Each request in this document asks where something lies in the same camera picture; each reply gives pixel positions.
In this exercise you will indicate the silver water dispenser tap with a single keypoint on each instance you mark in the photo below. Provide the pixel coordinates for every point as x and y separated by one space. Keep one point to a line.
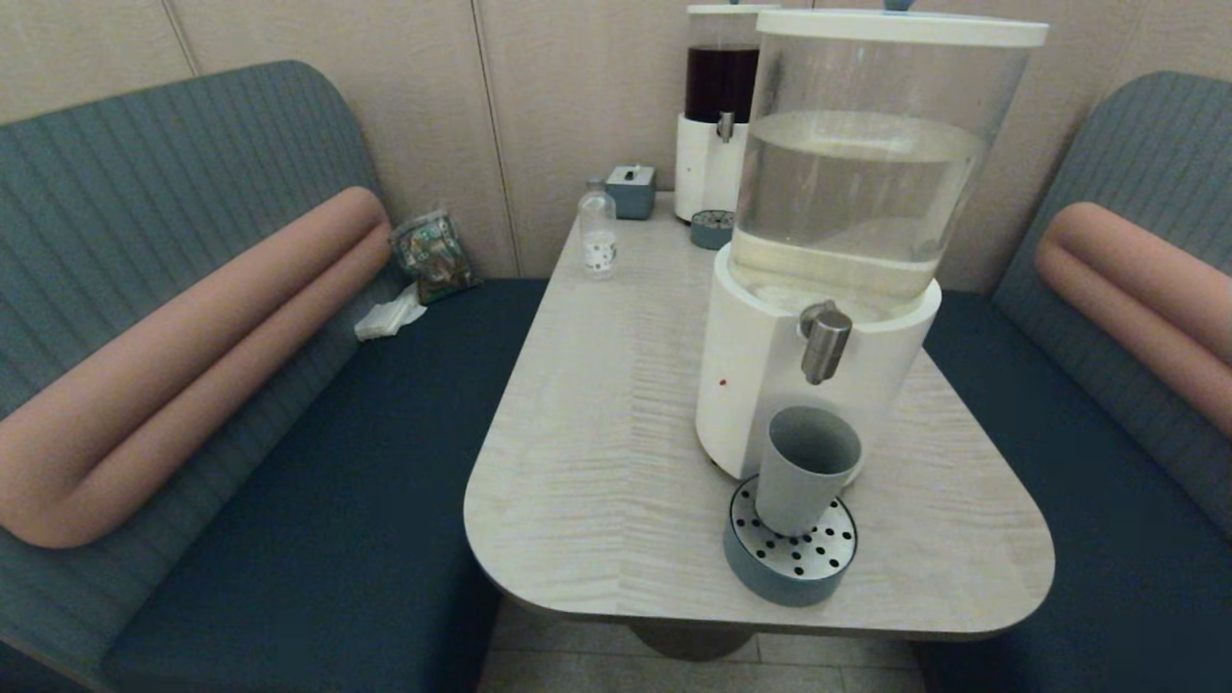
825 345

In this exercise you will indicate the white dark drink dispenser lid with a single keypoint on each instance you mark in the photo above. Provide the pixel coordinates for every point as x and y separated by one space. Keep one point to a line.
722 9

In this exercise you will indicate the silver dark drink dispenser tap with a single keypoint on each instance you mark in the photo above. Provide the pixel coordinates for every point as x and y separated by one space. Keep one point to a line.
726 125

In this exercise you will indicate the round blue perforated drip tray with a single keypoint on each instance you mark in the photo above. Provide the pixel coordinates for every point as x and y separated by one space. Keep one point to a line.
784 581
712 231

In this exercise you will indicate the small clear plastic bottle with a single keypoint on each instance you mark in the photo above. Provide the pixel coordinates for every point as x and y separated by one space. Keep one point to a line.
598 241

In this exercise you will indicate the grey-blue square tissue box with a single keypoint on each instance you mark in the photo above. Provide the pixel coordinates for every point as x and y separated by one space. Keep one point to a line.
630 192

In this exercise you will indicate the dark drink dispenser white base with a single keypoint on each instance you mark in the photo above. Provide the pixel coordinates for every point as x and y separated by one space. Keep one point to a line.
703 164

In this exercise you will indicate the dark round table pedestal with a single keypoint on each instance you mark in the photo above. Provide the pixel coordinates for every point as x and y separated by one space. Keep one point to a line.
693 640

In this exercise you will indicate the crumpled white tissue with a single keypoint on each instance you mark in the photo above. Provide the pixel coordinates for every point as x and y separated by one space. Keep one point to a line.
388 316

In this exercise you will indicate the white water dispenser lid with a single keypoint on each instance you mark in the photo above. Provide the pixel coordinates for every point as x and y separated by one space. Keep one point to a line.
895 27

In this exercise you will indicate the teal upholstered booth bench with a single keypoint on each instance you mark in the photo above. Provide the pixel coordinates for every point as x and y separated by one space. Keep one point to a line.
1107 539
144 173

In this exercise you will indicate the clear bag of snacks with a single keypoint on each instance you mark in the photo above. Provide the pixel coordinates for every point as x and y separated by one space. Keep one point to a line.
433 255

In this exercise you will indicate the clear water dispenser white base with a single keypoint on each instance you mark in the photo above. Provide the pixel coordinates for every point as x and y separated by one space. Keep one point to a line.
751 366

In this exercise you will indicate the grey plastic cup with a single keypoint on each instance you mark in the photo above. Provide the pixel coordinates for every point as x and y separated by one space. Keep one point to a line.
801 493

